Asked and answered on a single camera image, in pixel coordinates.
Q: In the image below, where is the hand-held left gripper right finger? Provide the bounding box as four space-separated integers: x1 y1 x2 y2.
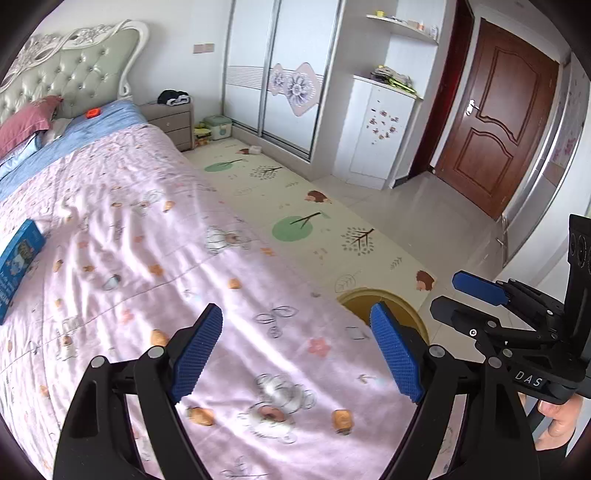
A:
369 302 543 480

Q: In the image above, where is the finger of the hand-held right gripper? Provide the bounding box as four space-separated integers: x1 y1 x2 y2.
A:
451 271 567 320
429 295 560 366

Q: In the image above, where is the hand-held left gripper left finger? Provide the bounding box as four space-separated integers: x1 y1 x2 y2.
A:
53 303 225 480

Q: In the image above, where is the person's right hand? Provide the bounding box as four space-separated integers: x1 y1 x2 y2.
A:
534 394 588 452

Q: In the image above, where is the pink printed blanket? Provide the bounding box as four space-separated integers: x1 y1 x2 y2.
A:
0 122 467 480

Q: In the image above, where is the brown wooden door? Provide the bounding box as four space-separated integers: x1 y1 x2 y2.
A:
436 17 560 221

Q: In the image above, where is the white low cabinet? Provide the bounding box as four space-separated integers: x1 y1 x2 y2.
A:
332 75 423 191

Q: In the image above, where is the printed play mat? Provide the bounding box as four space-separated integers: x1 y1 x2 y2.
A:
182 136 439 324

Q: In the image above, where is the blue flat box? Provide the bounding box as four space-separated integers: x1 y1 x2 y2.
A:
0 219 47 326

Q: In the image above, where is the green storage box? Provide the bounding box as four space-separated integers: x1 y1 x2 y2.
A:
203 115 233 140

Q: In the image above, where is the clutter pile on cabinet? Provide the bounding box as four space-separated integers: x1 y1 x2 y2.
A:
372 65 416 90

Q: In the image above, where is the grey nightstand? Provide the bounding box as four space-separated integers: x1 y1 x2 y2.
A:
140 102 194 152

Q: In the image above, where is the blue bed sheet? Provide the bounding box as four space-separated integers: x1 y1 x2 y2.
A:
0 102 148 199

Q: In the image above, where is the white pillow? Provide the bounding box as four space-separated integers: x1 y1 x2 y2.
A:
46 117 75 139

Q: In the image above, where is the white floral sliding wardrobe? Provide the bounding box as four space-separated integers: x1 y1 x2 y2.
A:
222 0 345 162

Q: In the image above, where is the pink pillow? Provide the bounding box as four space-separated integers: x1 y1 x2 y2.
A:
0 95 64 155

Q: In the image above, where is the green tufted bed headboard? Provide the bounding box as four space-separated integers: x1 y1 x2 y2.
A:
0 19 149 123

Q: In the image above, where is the dark wooden door frame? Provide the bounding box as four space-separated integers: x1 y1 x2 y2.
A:
409 0 476 181

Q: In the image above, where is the white wall shelf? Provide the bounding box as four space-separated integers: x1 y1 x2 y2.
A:
366 10 439 44

